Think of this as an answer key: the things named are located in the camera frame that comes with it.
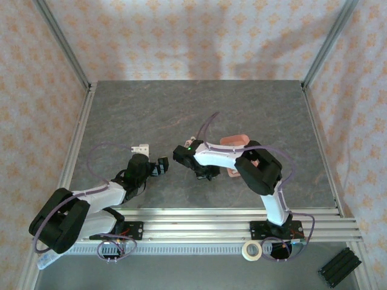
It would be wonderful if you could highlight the orange patterned backdrop cloth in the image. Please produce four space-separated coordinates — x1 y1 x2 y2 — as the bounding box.
0 0 387 290

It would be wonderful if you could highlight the pink plastic tray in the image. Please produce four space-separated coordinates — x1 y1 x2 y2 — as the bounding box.
220 134 258 179

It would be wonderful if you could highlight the grey slotted cable duct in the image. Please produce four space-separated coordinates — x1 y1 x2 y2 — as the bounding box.
69 243 291 256

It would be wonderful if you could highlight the aluminium table side rail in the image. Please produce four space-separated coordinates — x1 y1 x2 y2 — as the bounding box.
18 83 97 290
301 86 374 290

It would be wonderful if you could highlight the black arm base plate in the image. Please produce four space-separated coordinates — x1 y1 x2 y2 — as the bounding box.
249 220 305 242
89 221 145 241

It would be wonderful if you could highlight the white tape roll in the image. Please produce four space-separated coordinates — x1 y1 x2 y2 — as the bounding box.
242 240 263 262

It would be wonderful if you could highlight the black extrusion piece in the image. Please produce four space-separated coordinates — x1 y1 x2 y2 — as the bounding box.
317 247 363 288

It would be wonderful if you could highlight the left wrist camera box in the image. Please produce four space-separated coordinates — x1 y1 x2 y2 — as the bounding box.
131 144 151 158

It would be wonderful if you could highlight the white plastic wipes packet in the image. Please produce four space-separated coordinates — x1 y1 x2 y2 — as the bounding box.
36 252 59 271

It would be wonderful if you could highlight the wide aluminium mounting rail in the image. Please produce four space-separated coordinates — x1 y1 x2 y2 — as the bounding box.
31 207 363 245

